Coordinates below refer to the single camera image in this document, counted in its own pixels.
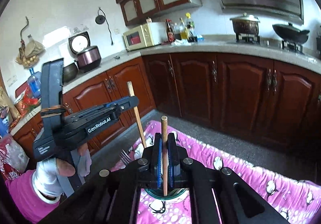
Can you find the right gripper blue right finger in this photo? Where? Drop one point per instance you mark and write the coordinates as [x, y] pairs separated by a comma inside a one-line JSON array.
[[174, 159]]

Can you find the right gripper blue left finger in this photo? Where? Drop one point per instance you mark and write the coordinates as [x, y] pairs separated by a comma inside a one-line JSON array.
[[156, 161]]

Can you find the steel fork wooden handle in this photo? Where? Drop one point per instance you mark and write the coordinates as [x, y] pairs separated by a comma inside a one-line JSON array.
[[125, 158]]

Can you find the pink left sleeve forearm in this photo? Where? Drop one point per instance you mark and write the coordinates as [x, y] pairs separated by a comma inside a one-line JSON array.
[[31, 204]]

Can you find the wooden kitchen cabinets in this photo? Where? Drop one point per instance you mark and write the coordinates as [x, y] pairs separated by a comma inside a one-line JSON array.
[[268, 102]]

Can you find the white gloved left hand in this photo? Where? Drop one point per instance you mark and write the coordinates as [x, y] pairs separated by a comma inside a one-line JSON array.
[[45, 178]]

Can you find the blue water jug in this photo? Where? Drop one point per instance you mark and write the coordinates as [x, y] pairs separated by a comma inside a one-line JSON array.
[[34, 83]]

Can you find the dark metal bowl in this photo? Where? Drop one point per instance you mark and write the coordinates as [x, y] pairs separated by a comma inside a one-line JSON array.
[[70, 72]]

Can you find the rice cooker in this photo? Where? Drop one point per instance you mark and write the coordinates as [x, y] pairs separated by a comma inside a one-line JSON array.
[[87, 57]]

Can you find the hanging garlic bag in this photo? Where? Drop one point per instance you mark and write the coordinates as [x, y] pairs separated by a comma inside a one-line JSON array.
[[29, 53]]

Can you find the red sauce bottle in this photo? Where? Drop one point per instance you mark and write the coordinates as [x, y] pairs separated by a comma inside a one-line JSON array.
[[170, 33]]

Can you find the cream microwave oven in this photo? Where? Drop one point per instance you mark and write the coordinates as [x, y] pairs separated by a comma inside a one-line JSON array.
[[146, 35]]

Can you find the dark soy sauce bottle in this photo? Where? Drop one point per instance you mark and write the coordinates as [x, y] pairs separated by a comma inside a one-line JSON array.
[[192, 36]]

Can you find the yellow oil bottle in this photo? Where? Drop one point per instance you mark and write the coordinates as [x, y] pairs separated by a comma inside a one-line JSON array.
[[183, 30]]

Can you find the dark cooking pot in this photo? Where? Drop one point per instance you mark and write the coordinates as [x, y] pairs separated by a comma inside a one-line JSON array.
[[245, 24]]

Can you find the black wok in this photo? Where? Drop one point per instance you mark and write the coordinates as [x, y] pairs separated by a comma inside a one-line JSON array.
[[291, 34]]

